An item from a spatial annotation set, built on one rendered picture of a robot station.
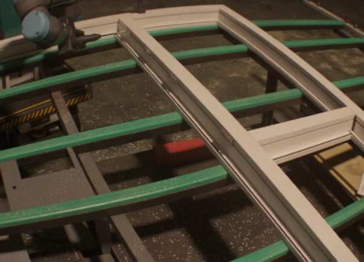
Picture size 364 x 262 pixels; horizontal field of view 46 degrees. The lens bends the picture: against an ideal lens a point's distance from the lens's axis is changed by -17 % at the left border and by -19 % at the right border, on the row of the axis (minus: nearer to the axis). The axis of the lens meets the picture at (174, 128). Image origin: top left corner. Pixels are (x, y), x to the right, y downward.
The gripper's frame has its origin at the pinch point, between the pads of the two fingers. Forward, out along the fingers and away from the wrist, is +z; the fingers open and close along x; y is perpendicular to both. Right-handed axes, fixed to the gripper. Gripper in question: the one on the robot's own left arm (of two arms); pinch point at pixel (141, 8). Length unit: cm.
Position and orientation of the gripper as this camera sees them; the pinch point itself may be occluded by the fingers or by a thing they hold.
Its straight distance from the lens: 181.4
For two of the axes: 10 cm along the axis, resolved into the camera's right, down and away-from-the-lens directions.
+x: -4.1, -5.2, 7.5
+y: 9.1, -1.9, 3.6
